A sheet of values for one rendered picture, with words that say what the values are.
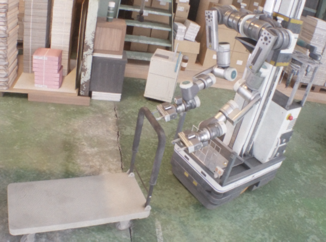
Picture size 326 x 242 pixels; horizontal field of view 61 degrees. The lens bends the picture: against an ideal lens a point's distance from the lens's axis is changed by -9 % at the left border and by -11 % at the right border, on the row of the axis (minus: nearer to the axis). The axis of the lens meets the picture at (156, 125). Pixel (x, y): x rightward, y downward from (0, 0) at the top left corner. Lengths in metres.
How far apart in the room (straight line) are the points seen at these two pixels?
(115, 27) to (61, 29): 0.71
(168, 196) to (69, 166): 0.81
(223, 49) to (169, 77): 1.45
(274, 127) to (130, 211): 1.22
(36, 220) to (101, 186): 0.50
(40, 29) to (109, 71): 0.96
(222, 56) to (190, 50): 2.81
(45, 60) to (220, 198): 2.22
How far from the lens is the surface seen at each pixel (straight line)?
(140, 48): 5.05
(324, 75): 5.81
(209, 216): 2.30
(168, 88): 3.46
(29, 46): 3.69
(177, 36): 4.82
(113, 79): 3.35
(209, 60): 4.99
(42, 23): 3.59
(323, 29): 5.43
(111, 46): 3.23
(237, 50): 5.13
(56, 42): 3.62
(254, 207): 2.54
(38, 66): 3.35
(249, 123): 2.27
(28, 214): 1.86
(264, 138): 2.44
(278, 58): 2.07
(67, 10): 3.52
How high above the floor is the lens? 1.60
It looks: 31 degrees down
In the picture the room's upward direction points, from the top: 12 degrees clockwise
